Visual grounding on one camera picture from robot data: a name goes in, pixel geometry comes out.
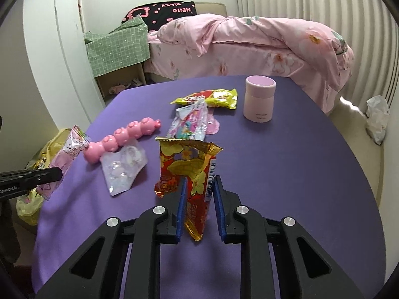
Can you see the green checked cloth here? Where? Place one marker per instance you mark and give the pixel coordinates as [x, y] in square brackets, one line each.
[118, 46]

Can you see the beige headboard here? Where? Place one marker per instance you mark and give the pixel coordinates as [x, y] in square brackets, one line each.
[212, 9]

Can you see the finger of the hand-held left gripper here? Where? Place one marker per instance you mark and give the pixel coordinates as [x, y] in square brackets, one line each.
[37, 175]

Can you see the pink candy wrapper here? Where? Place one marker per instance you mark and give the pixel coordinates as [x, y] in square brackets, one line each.
[70, 149]

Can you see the pink translucent wrapper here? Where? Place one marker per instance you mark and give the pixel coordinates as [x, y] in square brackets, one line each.
[213, 126]

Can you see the clear plastic wrapper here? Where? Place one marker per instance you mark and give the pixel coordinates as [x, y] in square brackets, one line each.
[121, 168]

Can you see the purple tablecloth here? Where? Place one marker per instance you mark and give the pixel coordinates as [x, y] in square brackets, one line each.
[280, 177]

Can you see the colourful clear wrapper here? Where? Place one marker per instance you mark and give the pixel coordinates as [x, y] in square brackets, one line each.
[190, 121]

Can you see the pink caterpillar toy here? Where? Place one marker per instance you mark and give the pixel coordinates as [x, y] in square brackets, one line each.
[118, 140]

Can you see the white plastic bag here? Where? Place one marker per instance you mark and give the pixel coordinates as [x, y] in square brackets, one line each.
[377, 121]

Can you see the red yellow snack bag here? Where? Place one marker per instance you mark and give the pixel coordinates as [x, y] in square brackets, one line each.
[174, 165]

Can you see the pink slippers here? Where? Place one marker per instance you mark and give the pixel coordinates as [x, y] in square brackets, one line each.
[120, 87]

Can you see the yellow green wrapper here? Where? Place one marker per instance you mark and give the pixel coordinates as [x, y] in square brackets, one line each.
[221, 98]

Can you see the wooden nightstand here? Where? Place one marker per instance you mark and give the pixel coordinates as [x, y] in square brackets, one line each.
[103, 84]

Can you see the pink floral duvet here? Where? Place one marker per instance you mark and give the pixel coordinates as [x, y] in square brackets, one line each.
[249, 34]

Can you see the white sneaker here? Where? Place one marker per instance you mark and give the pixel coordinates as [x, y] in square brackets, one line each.
[137, 82]

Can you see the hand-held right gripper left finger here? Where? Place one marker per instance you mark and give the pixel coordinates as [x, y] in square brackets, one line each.
[181, 211]

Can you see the white ribbed curtain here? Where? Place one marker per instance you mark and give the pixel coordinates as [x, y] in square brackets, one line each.
[311, 12]

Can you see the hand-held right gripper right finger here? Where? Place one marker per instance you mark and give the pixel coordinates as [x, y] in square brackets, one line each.
[218, 211]

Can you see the black pillow with pink print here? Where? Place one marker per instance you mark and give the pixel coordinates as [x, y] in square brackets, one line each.
[162, 12]

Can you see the pink floral bed sheet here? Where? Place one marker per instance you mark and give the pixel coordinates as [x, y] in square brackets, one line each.
[187, 65]

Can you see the yellow plastic trash bag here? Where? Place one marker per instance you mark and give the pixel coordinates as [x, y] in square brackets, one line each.
[29, 208]

